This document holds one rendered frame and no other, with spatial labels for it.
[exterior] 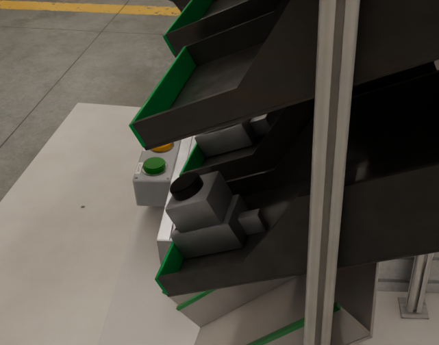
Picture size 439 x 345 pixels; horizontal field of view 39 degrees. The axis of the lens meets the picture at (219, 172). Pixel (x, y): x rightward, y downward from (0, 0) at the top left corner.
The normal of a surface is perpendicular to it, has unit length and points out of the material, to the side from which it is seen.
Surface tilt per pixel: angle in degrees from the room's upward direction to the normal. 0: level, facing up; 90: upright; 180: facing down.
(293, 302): 45
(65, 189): 0
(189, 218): 90
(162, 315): 0
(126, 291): 0
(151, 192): 90
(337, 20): 90
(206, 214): 90
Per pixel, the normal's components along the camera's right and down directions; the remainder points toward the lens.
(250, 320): -0.72, -0.65
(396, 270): -0.09, 0.60
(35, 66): -0.05, -0.80
